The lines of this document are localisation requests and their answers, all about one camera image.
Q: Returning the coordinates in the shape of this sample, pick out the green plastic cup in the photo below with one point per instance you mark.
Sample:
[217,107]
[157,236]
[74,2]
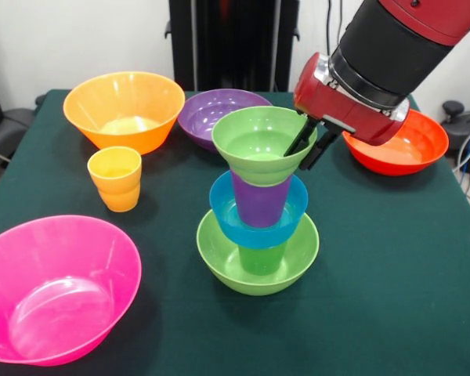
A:
[260,260]

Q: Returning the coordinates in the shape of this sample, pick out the blue plastic bowl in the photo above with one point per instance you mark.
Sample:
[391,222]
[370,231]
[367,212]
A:
[258,237]

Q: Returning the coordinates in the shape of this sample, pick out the red plastic bowl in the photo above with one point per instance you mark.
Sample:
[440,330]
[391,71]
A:
[415,156]

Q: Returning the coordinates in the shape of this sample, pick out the purple plastic cup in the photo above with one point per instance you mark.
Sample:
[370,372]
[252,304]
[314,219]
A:
[260,203]

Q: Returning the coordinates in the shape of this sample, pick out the purple plastic bowl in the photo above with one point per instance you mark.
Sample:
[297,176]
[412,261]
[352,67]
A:
[203,113]

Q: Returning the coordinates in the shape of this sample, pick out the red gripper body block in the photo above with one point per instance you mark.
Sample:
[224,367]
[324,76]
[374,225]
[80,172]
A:
[337,109]

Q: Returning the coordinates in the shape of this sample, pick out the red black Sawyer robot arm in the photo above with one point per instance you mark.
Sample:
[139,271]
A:
[399,47]

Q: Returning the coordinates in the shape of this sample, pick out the dark green table cloth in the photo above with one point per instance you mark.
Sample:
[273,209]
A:
[235,352]

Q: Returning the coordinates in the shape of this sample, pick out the large green plastic bowl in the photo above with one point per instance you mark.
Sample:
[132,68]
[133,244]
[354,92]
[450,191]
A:
[297,266]

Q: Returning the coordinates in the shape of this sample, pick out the orange plastic bowl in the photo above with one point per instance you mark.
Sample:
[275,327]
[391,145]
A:
[121,133]

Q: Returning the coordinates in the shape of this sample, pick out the black pedestal leg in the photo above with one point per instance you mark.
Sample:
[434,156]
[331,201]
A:
[458,133]
[15,125]

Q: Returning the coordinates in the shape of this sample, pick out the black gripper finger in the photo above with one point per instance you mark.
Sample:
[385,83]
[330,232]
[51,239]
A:
[320,152]
[301,139]

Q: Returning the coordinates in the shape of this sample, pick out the small green plastic bowl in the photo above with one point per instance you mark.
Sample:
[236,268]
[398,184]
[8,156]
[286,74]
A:
[254,168]

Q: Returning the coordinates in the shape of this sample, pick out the yellow plastic cup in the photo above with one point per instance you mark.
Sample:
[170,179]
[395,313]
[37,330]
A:
[115,188]

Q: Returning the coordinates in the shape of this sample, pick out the large pink plastic bowl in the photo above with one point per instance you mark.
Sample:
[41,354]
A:
[58,297]

